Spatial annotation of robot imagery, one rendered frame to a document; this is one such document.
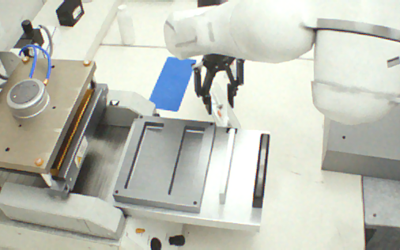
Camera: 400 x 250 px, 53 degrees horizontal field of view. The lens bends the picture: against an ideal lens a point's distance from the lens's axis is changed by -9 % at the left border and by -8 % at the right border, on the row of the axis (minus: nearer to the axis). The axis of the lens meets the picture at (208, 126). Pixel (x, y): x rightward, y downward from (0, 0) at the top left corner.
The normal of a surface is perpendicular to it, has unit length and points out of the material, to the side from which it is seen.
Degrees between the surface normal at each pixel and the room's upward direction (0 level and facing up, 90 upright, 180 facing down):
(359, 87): 62
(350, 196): 0
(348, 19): 49
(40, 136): 0
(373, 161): 90
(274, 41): 71
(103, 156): 0
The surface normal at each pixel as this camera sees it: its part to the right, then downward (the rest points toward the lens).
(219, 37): -0.70, 0.28
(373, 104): 0.11, 0.42
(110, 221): 0.62, -0.43
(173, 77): -0.04, -0.65
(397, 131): -0.18, 0.06
